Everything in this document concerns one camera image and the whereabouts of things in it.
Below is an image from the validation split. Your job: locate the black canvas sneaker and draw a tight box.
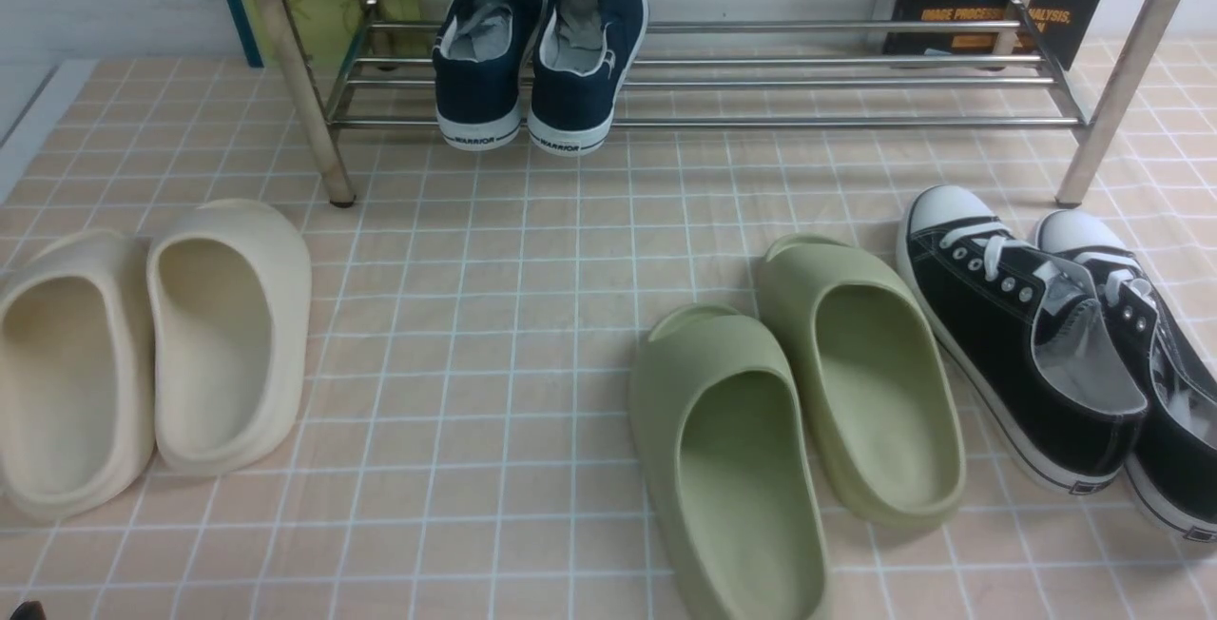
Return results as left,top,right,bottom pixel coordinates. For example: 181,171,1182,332
897,185,1149,495
1033,210,1216,544

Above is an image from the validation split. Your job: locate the metal shoe rack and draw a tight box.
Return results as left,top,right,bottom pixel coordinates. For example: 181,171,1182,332
256,0,1182,208

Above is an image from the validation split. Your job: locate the green slipper front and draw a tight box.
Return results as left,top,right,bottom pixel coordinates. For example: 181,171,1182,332
628,302,829,619

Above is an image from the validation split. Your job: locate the green slipper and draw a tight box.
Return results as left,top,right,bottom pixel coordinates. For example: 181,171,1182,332
628,302,829,619
756,233,966,529

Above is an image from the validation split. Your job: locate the navy sneaker right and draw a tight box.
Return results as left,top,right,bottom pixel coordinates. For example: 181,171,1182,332
529,0,650,157

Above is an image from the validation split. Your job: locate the navy sneaker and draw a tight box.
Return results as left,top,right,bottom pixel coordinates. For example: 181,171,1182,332
529,0,650,157
431,0,544,152

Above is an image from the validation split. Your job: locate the navy sneaker left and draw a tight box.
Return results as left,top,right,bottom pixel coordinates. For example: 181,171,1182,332
431,0,544,152

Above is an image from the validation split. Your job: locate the green slipper rear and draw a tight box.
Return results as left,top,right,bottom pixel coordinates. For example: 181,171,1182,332
756,233,966,529

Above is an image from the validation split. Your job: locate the cream slipper inner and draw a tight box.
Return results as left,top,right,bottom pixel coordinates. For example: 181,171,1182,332
146,199,313,476

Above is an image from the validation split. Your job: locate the cream slipper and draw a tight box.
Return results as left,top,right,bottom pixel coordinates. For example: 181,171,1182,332
146,199,313,476
1,227,155,521

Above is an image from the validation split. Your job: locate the cream slipper outer left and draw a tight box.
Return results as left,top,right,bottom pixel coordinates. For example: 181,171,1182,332
1,227,155,521

